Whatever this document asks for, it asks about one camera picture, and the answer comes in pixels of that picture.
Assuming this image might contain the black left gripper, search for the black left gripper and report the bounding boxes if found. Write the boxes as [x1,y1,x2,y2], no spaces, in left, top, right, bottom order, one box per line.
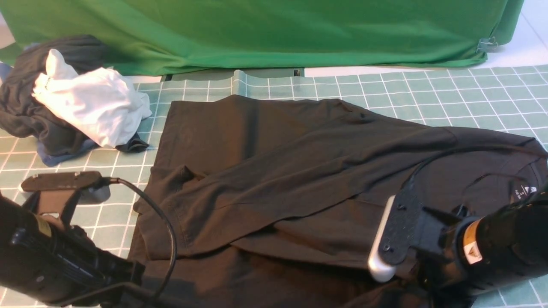
[0,197,145,306]

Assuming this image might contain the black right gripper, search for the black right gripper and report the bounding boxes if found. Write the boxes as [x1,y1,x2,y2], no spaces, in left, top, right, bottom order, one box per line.
[423,248,547,300]

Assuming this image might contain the dark gray long-sleeved shirt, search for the dark gray long-sleeved shirt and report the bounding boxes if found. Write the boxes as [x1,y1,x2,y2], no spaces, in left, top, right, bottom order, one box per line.
[145,95,545,308]

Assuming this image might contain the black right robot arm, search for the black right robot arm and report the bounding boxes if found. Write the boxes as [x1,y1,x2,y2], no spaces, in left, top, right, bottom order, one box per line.
[416,187,547,308]

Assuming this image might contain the dark gray crumpled garment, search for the dark gray crumpled garment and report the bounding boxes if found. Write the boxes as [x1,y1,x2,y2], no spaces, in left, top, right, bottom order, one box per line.
[1,35,152,156]

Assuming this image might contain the white crumpled garment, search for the white crumpled garment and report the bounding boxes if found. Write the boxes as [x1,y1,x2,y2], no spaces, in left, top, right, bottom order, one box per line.
[33,49,152,148]

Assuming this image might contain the metal binder clip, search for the metal binder clip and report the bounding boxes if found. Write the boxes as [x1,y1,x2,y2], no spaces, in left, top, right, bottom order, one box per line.
[476,37,499,54]

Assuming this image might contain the green backdrop cloth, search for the green backdrop cloth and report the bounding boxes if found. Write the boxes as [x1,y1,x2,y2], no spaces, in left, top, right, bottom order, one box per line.
[1,0,523,76]

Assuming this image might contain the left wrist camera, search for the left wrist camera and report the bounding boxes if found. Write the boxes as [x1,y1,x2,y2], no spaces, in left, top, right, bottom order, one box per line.
[19,171,111,225]

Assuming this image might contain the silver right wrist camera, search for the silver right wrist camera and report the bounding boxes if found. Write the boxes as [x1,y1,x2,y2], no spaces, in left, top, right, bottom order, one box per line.
[367,188,467,283]

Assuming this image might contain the black right camera cable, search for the black right camera cable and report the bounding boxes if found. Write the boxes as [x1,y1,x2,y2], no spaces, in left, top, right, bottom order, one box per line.
[405,145,548,191]

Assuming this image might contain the black camera cable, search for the black camera cable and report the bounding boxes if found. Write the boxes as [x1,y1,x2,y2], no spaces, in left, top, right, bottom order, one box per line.
[405,145,548,191]
[51,178,178,308]

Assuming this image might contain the black left camera cable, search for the black left camera cable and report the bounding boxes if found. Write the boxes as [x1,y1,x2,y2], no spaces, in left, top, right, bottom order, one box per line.
[51,178,178,308]

